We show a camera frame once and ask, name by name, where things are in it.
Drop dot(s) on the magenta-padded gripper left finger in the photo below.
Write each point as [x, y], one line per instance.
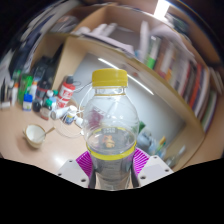
[75, 171]

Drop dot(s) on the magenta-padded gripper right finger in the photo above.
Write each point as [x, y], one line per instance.
[151, 170]

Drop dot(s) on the clear yellow-capped drink bottle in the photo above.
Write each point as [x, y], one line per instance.
[111, 116]

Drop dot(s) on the wooden spoon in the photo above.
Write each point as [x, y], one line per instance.
[50, 130]

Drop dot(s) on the cream ceramic cup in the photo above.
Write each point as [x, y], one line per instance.
[33, 135]

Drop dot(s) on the small white bottle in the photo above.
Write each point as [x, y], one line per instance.
[70, 116]

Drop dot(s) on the red and white canister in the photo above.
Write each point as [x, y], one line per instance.
[65, 93]

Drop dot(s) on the blue and white jar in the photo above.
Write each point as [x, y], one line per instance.
[27, 102]

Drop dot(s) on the wooden shelf unit with books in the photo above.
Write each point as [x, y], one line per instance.
[186, 76]

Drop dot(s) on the ceiling strip light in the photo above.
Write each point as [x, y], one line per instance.
[162, 9]

